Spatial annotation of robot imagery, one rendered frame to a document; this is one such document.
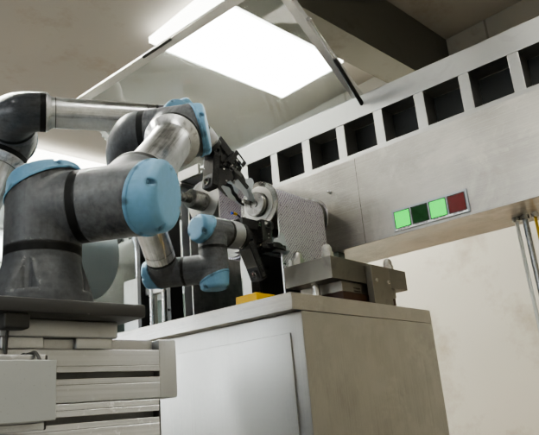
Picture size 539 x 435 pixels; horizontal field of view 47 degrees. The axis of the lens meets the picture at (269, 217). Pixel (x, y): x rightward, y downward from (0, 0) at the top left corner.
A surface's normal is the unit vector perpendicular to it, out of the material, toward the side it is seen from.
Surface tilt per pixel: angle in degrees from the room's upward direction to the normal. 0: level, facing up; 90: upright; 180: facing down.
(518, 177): 90
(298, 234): 90
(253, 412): 90
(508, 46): 90
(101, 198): 106
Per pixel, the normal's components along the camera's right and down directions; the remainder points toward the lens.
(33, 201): -0.11, -0.25
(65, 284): 0.67, -0.54
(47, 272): 0.37, -0.58
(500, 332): -0.71, -0.15
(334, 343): 0.75, -0.26
